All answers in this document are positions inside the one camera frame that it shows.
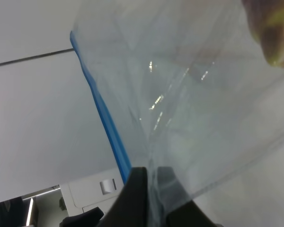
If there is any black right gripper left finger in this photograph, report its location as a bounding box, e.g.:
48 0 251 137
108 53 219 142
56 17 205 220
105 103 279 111
98 167 149 227

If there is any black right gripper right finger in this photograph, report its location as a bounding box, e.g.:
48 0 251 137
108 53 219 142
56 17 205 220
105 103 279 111
157 166 217 227

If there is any clear blue-zip file bag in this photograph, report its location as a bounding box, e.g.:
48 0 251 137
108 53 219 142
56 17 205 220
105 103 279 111
70 0 284 227

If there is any black chair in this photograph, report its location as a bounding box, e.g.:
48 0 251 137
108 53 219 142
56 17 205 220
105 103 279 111
59 207 104 227

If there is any white cabinet with handle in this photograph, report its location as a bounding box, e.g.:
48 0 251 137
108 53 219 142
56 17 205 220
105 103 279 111
60 168 124 216

